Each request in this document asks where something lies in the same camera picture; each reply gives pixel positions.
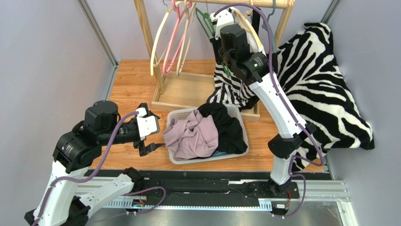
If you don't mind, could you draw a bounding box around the striped tank top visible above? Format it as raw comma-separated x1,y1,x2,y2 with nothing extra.
207,7,259,110

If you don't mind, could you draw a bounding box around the mauve pink tank top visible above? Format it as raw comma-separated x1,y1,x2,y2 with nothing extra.
162,110,218,161

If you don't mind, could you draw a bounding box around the black tank top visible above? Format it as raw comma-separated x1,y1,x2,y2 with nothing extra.
198,103,248,154

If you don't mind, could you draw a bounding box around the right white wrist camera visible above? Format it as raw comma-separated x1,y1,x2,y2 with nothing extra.
210,9,234,40

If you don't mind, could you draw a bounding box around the light pink hanger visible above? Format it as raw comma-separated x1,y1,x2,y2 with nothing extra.
176,3,196,77

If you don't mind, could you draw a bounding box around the wooden clothes rack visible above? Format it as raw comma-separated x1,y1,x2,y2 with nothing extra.
134,0,295,111

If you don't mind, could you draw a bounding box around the beige wooden hanger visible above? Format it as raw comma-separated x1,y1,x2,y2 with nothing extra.
234,9,265,54

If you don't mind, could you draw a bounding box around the cream hanger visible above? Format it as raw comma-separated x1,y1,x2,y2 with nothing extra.
150,7,173,76

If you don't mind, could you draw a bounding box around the white plastic basket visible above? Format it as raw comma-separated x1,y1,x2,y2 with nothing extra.
162,103,249,164

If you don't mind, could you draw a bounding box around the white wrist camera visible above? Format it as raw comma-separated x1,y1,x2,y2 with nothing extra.
135,103,160,140
210,9,234,40

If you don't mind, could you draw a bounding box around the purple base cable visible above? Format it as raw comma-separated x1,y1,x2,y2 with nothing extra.
122,186,167,215

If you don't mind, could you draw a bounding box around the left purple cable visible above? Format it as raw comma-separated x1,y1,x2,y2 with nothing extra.
31,110,140,226

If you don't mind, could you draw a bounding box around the green hanger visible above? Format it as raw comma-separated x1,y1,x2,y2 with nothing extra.
195,8,231,77

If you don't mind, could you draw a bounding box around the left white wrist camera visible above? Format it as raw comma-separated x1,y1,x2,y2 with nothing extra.
135,103,160,140

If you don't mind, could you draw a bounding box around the blue tank top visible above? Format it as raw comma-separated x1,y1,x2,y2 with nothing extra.
211,150,228,157

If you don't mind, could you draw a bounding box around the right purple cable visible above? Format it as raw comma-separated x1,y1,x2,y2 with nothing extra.
213,2,325,167

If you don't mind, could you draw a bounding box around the zebra print blanket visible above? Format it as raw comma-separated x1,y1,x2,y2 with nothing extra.
277,23,375,172

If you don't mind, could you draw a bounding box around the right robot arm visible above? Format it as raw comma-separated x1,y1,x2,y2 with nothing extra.
219,24,316,196

